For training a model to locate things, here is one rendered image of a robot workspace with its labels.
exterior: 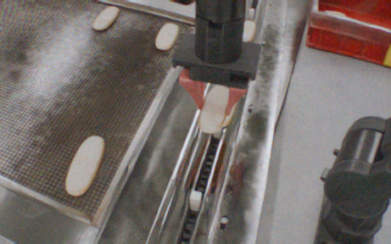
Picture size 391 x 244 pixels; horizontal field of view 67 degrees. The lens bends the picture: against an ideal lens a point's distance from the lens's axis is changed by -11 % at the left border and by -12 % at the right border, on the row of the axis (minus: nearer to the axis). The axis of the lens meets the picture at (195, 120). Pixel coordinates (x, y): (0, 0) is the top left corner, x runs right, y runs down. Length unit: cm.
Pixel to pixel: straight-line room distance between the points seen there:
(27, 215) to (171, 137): 28
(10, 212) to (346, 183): 40
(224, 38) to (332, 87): 41
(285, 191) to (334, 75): 34
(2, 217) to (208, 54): 32
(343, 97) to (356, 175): 38
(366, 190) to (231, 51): 21
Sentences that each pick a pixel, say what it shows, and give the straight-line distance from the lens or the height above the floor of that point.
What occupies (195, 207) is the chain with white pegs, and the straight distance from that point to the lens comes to 46.
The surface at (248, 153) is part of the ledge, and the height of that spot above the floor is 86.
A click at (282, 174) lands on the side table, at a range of 54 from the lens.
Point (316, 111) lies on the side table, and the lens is 66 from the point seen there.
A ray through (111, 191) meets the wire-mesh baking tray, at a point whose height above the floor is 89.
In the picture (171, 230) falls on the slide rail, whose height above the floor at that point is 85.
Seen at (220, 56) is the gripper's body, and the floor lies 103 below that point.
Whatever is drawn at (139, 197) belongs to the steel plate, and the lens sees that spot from 51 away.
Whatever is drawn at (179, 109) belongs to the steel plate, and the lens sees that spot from 62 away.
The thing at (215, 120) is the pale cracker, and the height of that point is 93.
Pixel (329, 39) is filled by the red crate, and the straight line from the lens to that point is 84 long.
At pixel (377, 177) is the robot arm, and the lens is 36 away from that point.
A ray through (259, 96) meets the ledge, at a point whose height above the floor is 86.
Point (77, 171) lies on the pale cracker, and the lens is 44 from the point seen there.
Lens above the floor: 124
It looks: 45 degrees down
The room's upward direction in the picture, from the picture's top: straight up
